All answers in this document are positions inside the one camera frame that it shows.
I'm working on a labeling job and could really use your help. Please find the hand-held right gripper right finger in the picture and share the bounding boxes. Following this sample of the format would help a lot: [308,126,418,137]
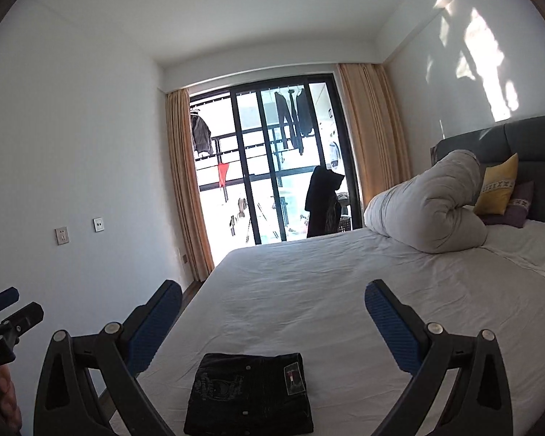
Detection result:
[364,279,514,436]

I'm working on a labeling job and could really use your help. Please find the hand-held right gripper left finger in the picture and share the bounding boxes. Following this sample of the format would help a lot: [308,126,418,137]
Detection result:
[34,279,183,436]

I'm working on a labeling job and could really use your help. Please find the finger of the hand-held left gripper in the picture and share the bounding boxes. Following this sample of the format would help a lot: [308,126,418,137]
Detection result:
[0,287,20,324]
[2,302,45,347]

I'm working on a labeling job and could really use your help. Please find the black pants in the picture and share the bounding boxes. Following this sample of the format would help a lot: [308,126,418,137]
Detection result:
[184,352,316,435]

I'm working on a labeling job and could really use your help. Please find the person's left hand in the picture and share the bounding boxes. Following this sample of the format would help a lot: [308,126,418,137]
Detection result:
[0,363,15,423]

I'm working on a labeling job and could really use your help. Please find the bed with white sheet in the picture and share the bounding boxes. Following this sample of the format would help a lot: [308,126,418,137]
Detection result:
[100,220,545,436]

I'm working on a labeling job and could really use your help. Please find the rolled white duvet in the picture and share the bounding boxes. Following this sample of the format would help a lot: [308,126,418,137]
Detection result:
[363,149,489,254]

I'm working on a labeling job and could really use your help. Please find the black coat on rack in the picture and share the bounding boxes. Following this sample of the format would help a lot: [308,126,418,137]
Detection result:
[304,164,345,239]

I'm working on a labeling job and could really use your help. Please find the beige curtain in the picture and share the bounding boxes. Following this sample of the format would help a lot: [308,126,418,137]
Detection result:
[336,62,412,233]
[165,89,215,282]

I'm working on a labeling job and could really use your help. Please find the white folded cloth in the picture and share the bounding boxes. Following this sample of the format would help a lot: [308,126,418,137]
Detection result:
[480,220,545,283]

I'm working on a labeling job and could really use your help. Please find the black framed sliding glass door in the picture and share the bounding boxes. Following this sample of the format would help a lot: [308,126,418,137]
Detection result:
[188,71,364,247]

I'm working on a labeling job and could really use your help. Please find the purple pillow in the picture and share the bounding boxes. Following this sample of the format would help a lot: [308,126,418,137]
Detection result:
[481,180,536,229]

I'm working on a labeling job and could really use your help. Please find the yellow pillow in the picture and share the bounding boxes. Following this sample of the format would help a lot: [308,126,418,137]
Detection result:
[473,153,520,217]

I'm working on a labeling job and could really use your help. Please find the hanging grey jacket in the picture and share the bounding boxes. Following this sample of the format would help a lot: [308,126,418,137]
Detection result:
[190,113,215,158]

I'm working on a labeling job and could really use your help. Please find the hanging black jacket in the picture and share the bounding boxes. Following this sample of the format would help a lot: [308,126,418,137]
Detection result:
[295,88,318,140]

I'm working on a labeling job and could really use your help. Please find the hanging black trousers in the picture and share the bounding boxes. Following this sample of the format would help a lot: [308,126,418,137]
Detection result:
[274,91,303,155]

